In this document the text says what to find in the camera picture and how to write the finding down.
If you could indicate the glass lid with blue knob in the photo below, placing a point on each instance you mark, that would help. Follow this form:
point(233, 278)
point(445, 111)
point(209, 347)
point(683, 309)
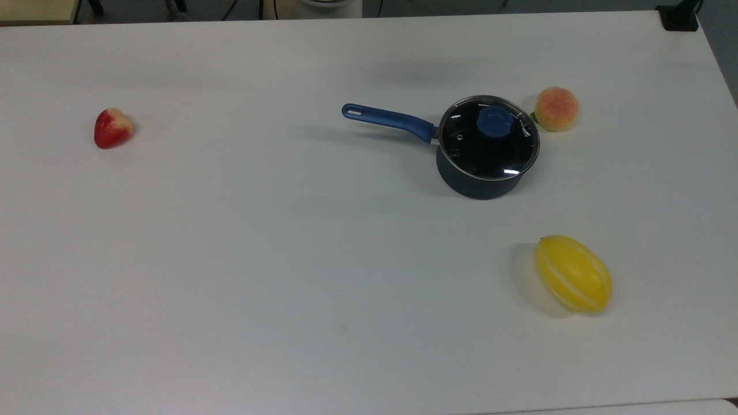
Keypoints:
point(490, 138)

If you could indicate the orange peach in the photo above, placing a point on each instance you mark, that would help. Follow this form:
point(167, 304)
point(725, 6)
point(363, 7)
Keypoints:
point(556, 109)

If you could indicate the yellow striped melon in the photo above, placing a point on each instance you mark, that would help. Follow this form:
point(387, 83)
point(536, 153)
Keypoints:
point(573, 274)

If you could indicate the red strawberry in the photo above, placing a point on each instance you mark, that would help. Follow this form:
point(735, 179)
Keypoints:
point(110, 129)

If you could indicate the black table clamp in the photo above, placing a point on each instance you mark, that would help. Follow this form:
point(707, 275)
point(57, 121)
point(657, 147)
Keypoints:
point(679, 18)

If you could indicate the beige wooden desk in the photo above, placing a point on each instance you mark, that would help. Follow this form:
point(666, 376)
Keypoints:
point(34, 10)

